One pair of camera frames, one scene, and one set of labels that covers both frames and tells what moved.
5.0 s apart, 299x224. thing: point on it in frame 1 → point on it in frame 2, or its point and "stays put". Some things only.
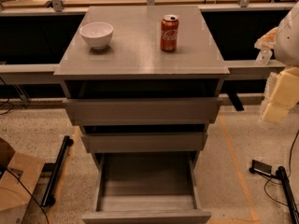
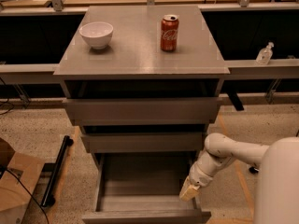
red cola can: x=169 y=33 stays put
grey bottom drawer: x=154 y=188 stays put
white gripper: x=288 y=41 → x=198 y=175
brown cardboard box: x=17 y=184 stays put
